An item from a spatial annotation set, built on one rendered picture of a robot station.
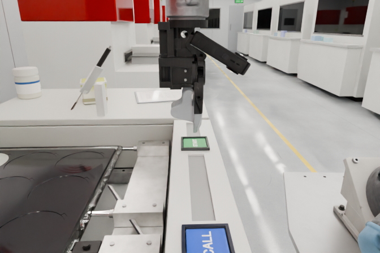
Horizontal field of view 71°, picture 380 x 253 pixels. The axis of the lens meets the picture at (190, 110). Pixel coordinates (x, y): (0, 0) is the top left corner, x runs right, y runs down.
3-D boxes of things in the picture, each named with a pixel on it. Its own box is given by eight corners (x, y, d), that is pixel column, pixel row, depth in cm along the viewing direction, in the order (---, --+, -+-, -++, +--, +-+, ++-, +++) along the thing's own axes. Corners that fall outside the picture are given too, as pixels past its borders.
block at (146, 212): (113, 227, 43) (112, 212, 42) (118, 213, 46) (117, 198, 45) (163, 226, 43) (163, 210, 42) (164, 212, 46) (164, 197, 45)
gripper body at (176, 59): (162, 83, 54) (160, 20, 50) (204, 82, 54) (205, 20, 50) (159, 92, 46) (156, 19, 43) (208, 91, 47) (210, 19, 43)
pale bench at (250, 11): (244, 56, 1056) (247, 2, 994) (236, 52, 1227) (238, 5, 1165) (271, 56, 1059) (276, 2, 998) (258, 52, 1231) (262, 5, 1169)
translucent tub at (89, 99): (82, 105, 78) (79, 83, 76) (82, 99, 85) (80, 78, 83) (108, 103, 81) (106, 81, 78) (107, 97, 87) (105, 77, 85)
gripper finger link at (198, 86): (191, 108, 52) (191, 64, 49) (201, 108, 52) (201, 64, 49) (193, 116, 47) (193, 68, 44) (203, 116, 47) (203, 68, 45)
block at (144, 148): (137, 156, 66) (136, 145, 65) (139, 150, 69) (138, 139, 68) (169, 156, 66) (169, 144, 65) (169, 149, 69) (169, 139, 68)
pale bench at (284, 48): (286, 77, 638) (297, -14, 576) (264, 66, 809) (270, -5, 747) (331, 77, 641) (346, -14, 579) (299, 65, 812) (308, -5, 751)
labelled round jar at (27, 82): (13, 99, 84) (7, 69, 81) (25, 94, 91) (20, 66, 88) (35, 99, 85) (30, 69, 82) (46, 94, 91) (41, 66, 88)
